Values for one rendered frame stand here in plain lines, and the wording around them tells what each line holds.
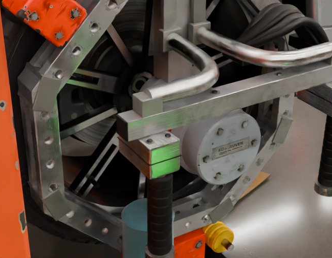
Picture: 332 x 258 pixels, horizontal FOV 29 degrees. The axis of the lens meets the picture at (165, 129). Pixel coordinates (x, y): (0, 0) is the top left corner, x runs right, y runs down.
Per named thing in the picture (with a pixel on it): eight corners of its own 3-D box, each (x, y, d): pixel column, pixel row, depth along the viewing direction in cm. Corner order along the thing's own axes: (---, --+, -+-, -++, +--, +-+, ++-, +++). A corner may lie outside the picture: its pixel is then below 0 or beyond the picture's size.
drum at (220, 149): (192, 125, 125) (194, 58, 119) (262, 175, 109) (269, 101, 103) (129, 144, 119) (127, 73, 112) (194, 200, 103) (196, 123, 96)
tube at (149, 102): (175, 47, 107) (176, -15, 102) (247, 89, 93) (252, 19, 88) (80, 69, 99) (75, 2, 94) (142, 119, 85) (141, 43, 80)
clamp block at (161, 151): (148, 143, 95) (147, 110, 92) (181, 170, 88) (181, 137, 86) (117, 151, 93) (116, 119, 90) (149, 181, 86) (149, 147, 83)
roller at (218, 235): (168, 188, 159) (168, 168, 156) (241, 254, 137) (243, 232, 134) (148, 195, 156) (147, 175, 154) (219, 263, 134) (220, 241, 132)
